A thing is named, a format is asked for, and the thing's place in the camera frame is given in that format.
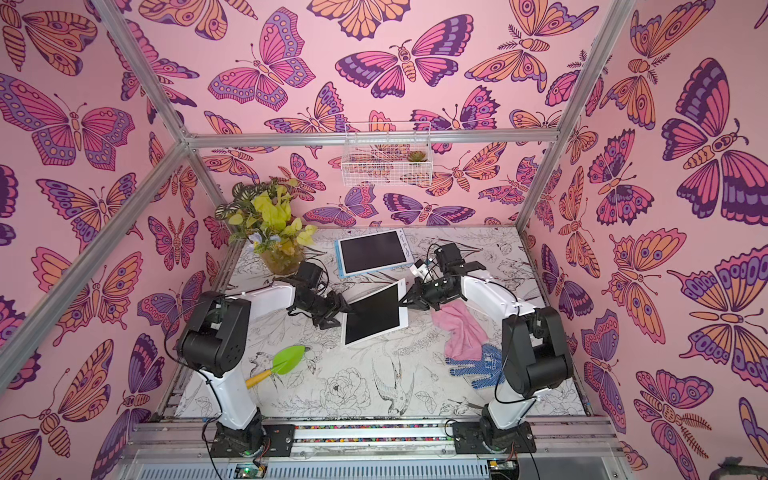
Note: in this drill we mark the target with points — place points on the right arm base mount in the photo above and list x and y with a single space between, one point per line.
483 437

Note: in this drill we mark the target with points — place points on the white wire wall basket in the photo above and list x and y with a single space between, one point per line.
377 153

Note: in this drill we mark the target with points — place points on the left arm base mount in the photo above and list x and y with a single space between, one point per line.
257 439

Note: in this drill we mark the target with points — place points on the small succulent in basket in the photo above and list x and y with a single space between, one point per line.
417 156

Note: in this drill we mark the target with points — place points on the far blue-edged drawing tablet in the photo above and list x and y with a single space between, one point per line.
373 252

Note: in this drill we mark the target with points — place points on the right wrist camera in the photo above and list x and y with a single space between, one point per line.
420 269

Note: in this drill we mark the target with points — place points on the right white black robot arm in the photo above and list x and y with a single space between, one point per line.
497 339

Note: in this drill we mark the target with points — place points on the white drawing tablet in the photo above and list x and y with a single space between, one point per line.
375 314

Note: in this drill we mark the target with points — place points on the green trowel yellow handle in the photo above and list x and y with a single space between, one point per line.
283 362

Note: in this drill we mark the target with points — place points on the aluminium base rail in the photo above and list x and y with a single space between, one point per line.
431 448

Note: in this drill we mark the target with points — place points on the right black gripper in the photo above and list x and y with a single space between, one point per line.
420 293

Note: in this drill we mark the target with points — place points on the potted plant glass vase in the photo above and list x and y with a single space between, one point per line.
262 215

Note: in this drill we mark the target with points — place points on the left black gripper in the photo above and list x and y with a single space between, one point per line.
337 306

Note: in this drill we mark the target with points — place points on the pink cloth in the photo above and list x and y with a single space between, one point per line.
467 337

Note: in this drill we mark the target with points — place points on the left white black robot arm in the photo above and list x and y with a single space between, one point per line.
214 339

